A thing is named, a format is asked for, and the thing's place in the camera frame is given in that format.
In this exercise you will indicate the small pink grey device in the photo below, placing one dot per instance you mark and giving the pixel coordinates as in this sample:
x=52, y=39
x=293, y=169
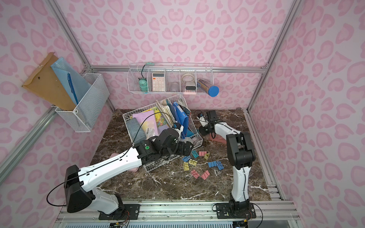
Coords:
x=190, y=88

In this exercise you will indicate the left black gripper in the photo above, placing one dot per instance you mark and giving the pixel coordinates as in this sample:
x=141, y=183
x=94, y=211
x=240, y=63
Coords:
x=185, y=147

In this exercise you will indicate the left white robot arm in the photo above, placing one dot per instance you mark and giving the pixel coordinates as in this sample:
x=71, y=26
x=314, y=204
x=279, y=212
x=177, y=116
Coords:
x=80, y=184

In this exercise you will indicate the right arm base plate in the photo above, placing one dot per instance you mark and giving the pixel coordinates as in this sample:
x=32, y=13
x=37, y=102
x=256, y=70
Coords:
x=226, y=211

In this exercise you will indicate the blue capped pencil tube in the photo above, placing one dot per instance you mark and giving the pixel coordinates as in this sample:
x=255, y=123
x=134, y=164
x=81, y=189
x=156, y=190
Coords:
x=208, y=88

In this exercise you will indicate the blue binder clip pair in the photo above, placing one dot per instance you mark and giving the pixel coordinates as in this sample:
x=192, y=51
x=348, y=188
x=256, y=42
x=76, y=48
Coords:
x=217, y=164

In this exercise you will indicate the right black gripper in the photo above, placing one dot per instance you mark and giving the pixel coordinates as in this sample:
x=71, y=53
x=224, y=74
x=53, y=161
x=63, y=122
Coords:
x=204, y=128

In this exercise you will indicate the blue pen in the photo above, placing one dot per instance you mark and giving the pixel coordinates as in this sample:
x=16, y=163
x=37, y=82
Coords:
x=72, y=88

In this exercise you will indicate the white mesh wall file holder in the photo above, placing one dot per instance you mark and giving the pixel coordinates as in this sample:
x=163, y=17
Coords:
x=83, y=118

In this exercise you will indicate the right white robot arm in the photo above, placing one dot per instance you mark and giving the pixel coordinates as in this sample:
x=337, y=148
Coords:
x=240, y=153

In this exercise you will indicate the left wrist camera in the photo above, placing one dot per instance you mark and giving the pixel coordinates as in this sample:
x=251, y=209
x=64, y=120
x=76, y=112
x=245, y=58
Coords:
x=179, y=128

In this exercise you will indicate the light blue folder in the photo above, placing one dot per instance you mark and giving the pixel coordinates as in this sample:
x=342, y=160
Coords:
x=74, y=84

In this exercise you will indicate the purple paper pad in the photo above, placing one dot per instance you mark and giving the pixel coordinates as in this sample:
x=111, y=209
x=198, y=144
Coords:
x=148, y=122

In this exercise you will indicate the tape roll on shelf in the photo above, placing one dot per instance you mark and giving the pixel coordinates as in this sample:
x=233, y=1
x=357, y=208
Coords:
x=188, y=77

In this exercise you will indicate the white wire wall shelf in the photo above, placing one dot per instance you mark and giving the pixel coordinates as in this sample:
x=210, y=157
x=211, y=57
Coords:
x=173, y=73

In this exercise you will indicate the pink storage box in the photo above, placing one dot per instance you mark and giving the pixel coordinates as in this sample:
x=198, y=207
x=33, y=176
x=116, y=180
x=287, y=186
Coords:
x=217, y=139

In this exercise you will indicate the pink calculator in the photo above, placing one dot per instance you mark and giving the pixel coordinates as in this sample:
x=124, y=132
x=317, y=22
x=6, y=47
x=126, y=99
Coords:
x=158, y=82

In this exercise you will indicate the grey notebook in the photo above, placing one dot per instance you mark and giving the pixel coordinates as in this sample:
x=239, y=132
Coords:
x=135, y=130

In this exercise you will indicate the olive yellow binder clip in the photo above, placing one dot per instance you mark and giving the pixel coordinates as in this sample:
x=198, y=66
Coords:
x=206, y=156

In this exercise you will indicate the teal binder clip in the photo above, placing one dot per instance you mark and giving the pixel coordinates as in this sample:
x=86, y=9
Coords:
x=195, y=154

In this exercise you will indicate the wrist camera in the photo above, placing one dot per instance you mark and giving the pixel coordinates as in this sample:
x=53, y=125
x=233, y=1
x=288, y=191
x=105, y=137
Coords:
x=179, y=128
x=202, y=119

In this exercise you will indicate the white wire desk basket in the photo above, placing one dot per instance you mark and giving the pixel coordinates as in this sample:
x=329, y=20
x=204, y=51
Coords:
x=162, y=105

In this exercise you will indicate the floral colourful book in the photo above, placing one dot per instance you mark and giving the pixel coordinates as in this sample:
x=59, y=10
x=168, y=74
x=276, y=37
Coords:
x=160, y=120

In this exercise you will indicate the brown paper envelope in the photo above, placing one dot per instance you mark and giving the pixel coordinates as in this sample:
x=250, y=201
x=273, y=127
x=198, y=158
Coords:
x=44, y=83

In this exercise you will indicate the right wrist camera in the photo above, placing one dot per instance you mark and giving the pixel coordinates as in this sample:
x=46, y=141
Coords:
x=202, y=119

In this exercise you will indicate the yellow binder clip lower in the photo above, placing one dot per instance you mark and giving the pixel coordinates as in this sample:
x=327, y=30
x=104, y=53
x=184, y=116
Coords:
x=186, y=166

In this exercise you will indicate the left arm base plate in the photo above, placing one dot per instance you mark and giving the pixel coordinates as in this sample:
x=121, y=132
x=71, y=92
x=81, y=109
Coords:
x=128, y=212

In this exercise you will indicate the blue file folder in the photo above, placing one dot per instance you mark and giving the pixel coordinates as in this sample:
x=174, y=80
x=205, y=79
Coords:
x=182, y=118

